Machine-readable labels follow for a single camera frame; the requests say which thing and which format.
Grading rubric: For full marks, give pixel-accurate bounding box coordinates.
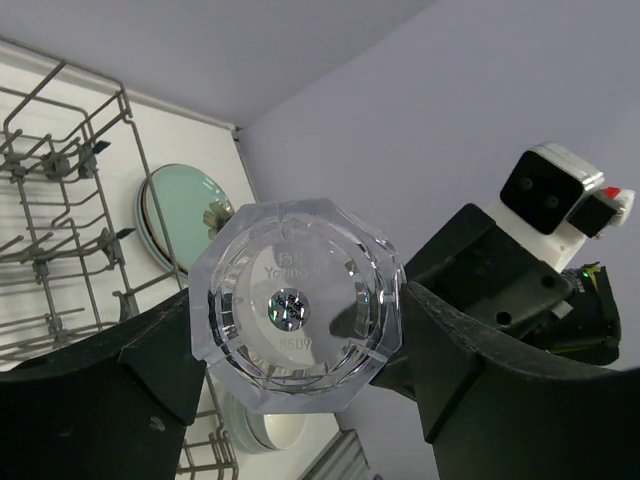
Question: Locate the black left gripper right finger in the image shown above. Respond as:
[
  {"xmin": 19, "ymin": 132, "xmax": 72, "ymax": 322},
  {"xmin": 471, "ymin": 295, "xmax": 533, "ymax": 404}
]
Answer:
[{"xmin": 401, "ymin": 283, "xmax": 639, "ymax": 479}]

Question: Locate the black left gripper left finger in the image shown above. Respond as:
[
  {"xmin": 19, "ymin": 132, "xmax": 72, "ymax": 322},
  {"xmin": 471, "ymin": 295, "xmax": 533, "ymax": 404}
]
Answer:
[{"xmin": 1, "ymin": 291, "xmax": 205, "ymax": 479}]

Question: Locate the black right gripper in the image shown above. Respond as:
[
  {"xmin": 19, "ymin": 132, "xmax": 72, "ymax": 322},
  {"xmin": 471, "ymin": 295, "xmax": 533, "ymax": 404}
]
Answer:
[{"xmin": 371, "ymin": 204, "xmax": 621, "ymax": 400}]

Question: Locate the grey wire dish rack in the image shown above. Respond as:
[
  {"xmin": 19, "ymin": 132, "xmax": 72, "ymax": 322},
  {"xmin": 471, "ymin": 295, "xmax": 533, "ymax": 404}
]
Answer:
[{"xmin": 1, "ymin": 37, "xmax": 239, "ymax": 479}]

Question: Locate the clear faceted glass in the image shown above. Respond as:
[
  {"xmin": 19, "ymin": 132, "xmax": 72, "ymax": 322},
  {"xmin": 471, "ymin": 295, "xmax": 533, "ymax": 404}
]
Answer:
[{"xmin": 189, "ymin": 199, "xmax": 405, "ymax": 414}]

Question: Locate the teal floral plate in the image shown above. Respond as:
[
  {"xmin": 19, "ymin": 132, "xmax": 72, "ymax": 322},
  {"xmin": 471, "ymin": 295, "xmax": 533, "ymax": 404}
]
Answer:
[{"xmin": 140, "ymin": 164, "xmax": 235, "ymax": 272}]

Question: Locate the white blue striped plate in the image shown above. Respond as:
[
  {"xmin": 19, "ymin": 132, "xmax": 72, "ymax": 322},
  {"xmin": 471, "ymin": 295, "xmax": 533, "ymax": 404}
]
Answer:
[{"xmin": 134, "ymin": 181, "xmax": 174, "ymax": 272}]

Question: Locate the aluminium mounting rail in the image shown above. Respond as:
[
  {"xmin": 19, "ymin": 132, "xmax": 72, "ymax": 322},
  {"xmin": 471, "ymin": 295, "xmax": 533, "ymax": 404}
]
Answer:
[{"xmin": 301, "ymin": 429, "xmax": 373, "ymax": 480}]

